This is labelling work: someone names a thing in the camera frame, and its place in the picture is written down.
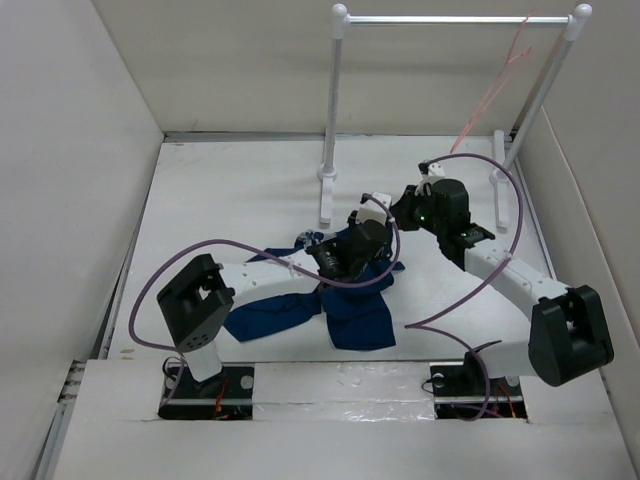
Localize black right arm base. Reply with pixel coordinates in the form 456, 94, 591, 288
421, 352, 528, 421

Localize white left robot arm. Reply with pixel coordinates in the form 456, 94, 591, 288
157, 220, 395, 397

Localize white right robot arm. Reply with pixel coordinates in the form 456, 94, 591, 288
391, 179, 615, 393

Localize blue t shirt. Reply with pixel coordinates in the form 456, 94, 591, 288
224, 250, 405, 351

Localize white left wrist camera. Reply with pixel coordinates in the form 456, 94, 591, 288
348, 192, 392, 225

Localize pink wire hanger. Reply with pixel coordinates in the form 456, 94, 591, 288
449, 14, 532, 154

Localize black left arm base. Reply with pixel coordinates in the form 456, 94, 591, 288
158, 360, 255, 421

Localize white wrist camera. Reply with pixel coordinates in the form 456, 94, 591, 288
416, 161, 446, 196
348, 192, 392, 225

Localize white clothes rack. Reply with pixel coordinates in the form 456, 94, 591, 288
317, 3, 593, 234

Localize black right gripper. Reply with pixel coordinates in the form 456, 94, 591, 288
386, 184, 447, 236

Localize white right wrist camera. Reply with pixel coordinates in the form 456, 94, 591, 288
416, 161, 446, 196

